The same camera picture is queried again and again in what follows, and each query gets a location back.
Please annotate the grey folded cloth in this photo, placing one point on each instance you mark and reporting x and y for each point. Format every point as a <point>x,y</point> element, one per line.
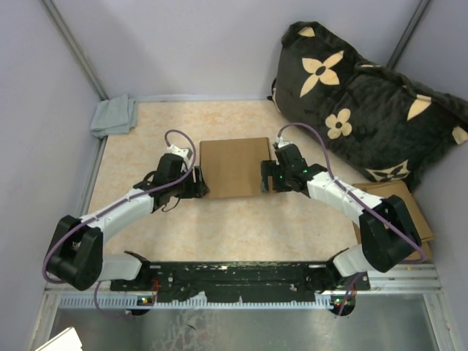
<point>114,116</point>

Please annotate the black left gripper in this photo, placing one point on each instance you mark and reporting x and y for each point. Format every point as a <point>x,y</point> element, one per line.
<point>201,188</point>

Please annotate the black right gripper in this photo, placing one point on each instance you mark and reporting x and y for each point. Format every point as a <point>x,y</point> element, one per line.
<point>270,168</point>

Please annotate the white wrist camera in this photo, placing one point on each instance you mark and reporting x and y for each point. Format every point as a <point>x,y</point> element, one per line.
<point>185,153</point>
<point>280,142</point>

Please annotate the white board corner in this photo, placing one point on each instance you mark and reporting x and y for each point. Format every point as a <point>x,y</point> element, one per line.
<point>67,340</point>

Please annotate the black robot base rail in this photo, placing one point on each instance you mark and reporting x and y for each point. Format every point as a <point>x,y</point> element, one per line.
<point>247,282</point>

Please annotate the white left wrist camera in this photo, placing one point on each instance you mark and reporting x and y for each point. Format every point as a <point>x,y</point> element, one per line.
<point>185,153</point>

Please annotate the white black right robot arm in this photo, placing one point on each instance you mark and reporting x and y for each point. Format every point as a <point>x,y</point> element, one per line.
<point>388,233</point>

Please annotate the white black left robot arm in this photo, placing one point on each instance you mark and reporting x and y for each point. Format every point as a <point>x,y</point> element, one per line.
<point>76,253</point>

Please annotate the stack of flat cardboard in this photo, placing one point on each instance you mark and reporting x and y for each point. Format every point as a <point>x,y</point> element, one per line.
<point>399,188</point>

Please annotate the black flower pattern cushion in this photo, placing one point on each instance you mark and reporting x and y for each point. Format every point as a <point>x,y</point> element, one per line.
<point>386,126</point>

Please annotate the brown cardboard box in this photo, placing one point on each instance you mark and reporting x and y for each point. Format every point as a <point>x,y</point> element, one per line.
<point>232,168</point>

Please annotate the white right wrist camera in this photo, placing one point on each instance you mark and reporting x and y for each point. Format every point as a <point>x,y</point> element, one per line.
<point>280,142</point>

